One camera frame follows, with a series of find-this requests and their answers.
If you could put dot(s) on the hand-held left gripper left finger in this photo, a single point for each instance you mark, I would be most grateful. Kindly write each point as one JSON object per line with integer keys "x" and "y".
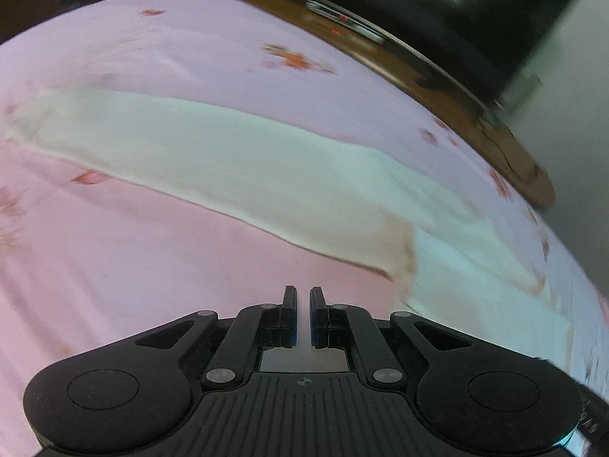
{"x": 293, "y": 319}

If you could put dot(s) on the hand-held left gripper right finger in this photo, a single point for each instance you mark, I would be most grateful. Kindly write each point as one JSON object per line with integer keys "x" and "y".
{"x": 314, "y": 319}

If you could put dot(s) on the white small garment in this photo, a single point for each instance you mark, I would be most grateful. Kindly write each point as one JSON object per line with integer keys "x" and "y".
{"x": 238, "y": 166}

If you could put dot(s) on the pink floral bedsheet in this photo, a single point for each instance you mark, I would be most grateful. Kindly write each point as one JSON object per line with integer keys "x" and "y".
{"x": 142, "y": 271}

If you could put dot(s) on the wooden TV stand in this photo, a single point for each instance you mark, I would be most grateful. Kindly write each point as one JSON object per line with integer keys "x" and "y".
{"x": 380, "y": 57}

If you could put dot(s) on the grey remote control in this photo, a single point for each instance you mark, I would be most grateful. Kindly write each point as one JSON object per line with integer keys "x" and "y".
{"x": 345, "y": 21}

